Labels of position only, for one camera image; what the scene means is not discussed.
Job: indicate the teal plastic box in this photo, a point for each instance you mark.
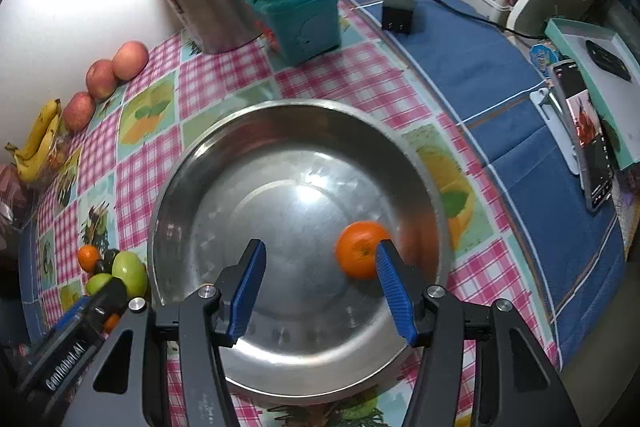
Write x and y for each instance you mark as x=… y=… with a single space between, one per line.
x=299 y=30

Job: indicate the yellow banana bunch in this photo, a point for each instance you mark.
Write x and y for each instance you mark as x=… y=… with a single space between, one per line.
x=33 y=155

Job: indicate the smartphone on white stand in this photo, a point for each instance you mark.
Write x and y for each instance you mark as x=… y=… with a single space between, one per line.
x=565 y=107

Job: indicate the dark plum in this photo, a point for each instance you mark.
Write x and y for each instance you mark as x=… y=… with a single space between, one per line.
x=109 y=257
x=101 y=267

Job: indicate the pink checkered fruit tablecloth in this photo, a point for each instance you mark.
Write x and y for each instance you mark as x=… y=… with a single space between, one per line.
x=69 y=217

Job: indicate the red apple right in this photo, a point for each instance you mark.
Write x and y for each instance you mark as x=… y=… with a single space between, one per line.
x=129 y=60

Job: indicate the large green mango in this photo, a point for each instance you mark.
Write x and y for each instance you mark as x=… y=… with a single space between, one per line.
x=128 y=268

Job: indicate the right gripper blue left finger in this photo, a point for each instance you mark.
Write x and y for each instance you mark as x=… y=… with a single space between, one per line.
x=215 y=317

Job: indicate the small green mango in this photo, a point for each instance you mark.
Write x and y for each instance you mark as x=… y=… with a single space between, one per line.
x=96 y=283

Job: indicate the orange tangerine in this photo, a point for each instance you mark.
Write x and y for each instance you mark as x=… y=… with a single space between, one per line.
x=110 y=324
x=87 y=257
x=355 y=248

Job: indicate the teal cardboard box lid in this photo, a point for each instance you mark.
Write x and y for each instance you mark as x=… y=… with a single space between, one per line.
x=617 y=100

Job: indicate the large steel bowl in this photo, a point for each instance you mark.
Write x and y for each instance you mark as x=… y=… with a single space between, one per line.
x=294 y=174

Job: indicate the red apple left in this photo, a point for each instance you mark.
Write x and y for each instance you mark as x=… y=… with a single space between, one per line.
x=79 y=111

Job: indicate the red apple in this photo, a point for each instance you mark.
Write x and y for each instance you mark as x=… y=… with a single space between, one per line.
x=100 y=79
x=79 y=111
x=129 y=60

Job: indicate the clear plastic fruit container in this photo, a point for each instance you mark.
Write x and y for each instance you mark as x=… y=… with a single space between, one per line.
x=51 y=155

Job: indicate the black power adapter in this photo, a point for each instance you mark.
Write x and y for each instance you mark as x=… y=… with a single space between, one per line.
x=397 y=16

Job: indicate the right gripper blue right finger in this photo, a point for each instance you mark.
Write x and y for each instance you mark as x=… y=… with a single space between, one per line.
x=429 y=318

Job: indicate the pink flower bouquet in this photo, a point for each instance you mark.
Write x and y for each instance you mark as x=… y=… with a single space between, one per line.
x=15 y=201

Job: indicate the red apple middle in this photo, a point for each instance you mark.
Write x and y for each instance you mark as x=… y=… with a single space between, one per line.
x=100 y=79

